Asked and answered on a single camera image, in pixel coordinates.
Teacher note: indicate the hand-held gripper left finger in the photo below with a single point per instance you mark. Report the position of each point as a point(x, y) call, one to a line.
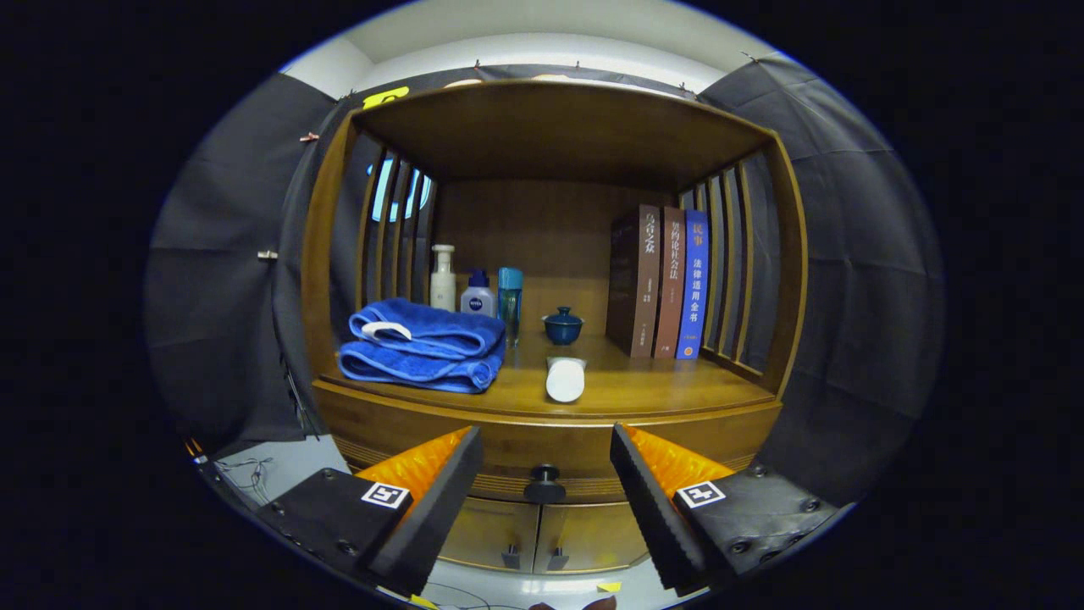
point(436, 517)

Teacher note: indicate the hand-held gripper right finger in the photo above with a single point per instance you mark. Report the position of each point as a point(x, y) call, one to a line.
point(656, 517)

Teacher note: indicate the wooden drawer with black knob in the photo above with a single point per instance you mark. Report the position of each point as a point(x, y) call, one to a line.
point(508, 457)

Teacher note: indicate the white green-capped tube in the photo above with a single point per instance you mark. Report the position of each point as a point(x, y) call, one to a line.
point(565, 381)

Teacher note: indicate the wooden cabinet door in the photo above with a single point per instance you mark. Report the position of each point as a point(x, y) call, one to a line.
point(483, 534)
point(593, 538)

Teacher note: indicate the wooden countertop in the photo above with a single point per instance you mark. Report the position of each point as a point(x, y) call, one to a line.
point(660, 381)

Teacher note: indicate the wooden cabinet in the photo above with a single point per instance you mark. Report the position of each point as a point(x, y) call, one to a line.
point(559, 127)

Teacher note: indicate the folded blue towel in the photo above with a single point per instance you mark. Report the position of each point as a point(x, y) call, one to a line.
point(423, 356)

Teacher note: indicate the dark blue lidded teacup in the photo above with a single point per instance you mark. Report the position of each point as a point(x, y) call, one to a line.
point(563, 329)

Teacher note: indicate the small white blue-capped bottle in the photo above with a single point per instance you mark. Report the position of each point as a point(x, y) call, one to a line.
point(478, 301)

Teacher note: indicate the clear bottle with blue cap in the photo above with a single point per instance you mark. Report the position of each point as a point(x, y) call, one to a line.
point(510, 301)

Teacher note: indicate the white pump bottle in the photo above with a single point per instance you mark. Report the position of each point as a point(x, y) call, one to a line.
point(443, 288)

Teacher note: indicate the reddish brown book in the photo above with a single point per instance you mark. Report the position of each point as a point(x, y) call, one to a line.
point(671, 288)

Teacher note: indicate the dark brown book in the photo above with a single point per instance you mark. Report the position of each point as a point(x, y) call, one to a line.
point(631, 288)

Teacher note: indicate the blue book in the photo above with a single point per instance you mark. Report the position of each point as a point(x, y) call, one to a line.
point(694, 288)

